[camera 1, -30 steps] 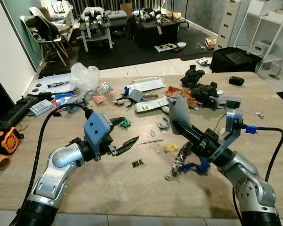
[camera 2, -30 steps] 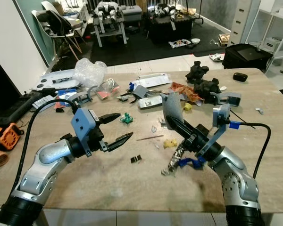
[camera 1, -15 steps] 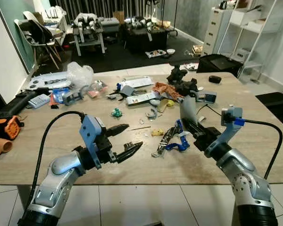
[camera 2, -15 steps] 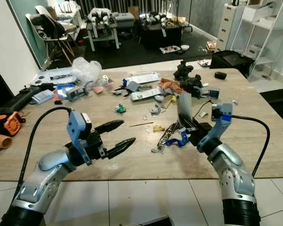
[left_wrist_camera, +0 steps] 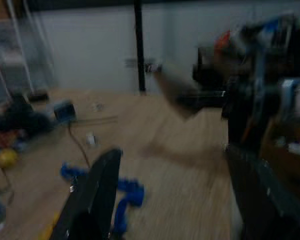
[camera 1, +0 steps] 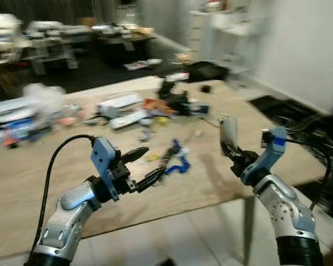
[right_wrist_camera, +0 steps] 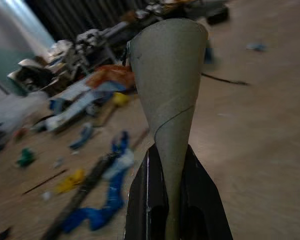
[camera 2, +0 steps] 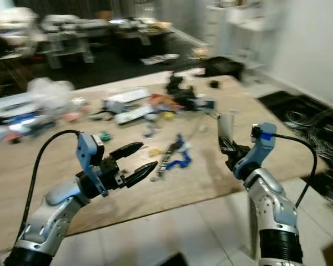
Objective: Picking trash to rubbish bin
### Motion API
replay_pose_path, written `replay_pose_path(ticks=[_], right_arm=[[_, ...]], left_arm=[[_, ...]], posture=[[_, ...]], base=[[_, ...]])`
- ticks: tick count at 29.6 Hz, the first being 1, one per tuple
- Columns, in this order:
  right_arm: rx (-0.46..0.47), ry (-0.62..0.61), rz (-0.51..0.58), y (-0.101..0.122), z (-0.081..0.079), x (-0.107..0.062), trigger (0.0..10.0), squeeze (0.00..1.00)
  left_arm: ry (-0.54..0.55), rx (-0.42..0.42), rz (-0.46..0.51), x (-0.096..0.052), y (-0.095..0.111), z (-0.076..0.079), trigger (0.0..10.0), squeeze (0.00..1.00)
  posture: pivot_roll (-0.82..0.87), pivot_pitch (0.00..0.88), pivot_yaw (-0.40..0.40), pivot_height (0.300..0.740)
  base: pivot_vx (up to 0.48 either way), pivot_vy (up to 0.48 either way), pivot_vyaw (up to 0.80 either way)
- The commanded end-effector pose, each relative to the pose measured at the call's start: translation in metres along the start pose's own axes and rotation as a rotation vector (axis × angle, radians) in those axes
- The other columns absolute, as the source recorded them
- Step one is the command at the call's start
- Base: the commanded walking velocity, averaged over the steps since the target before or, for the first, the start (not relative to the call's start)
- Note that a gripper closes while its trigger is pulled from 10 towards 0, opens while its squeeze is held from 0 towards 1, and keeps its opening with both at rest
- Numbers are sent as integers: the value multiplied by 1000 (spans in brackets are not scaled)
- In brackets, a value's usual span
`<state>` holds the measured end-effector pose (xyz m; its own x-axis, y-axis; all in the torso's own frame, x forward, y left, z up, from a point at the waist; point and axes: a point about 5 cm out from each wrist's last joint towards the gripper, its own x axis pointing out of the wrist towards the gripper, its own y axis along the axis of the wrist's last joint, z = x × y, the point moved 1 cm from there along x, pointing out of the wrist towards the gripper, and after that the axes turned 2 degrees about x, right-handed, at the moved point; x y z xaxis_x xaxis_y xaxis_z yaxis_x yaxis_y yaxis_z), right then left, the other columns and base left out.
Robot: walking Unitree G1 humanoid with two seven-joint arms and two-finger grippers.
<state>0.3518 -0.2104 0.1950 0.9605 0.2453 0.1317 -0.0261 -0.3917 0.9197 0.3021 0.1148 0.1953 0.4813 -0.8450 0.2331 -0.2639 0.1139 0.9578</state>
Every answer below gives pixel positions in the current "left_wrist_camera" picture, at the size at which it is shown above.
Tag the yellow ball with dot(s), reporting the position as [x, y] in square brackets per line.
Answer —
[6, 157]

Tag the flat black floor item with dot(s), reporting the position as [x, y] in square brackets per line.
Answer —
[39, 96]

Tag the small white paper scrap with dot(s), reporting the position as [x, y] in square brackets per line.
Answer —
[91, 138]

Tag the black cloth heap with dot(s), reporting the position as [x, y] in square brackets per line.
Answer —
[20, 117]

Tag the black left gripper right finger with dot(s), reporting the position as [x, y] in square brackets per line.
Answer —
[250, 200]

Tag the black upright pole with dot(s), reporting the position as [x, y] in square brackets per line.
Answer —
[140, 45]

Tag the white metal rack frame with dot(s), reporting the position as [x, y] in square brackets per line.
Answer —
[17, 45]

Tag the grey blue small box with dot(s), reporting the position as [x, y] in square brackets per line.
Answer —
[64, 110]

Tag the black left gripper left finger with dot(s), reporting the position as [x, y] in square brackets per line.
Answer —
[95, 197]

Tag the grey brown cardboard piece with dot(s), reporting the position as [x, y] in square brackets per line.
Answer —
[176, 90]

